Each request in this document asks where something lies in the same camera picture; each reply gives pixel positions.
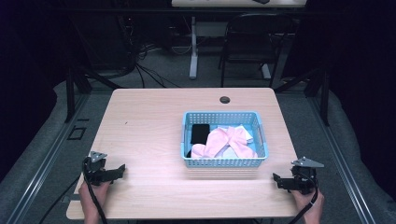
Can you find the blue plastic basket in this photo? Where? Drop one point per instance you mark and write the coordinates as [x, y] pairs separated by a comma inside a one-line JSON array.
[[224, 162]]

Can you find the person's right hand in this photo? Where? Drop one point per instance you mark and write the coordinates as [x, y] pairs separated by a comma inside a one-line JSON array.
[[308, 203]]

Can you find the black metal stand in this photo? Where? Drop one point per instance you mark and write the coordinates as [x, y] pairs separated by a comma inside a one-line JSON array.
[[320, 93], [73, 93]]

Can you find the aluminium floor rail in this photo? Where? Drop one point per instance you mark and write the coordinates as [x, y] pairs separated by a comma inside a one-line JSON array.
[[46, 161], [342, 161]]

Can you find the black sock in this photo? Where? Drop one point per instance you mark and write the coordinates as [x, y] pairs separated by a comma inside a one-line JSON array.
[[200, 133]]

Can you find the white desk with legs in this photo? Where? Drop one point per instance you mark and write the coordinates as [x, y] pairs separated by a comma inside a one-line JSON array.
[[194, 46]]

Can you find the person's left hand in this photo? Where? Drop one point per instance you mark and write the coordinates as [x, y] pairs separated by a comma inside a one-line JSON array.
[[90, 196]]

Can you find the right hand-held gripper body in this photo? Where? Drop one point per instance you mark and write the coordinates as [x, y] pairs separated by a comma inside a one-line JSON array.
[[304, 180]]

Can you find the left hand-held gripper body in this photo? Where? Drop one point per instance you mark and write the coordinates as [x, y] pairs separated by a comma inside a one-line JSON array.
[[94, 171]]

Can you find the pink sock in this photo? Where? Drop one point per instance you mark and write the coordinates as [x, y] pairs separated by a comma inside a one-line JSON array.
[[241, 143], [211, 144]]

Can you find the black folding chair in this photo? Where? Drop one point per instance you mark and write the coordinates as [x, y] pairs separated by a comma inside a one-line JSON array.
[[252, 46]]

